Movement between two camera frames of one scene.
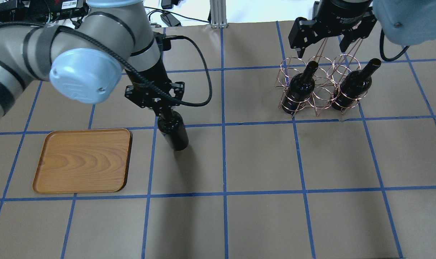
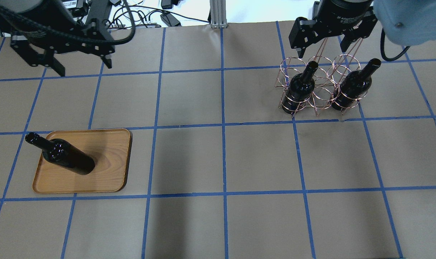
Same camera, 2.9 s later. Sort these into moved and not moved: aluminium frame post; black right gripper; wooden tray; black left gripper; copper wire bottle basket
Moved: black left gripper
Not moved: black right gripper; aluminium frame post; wooden tray; copper wire bottle basket
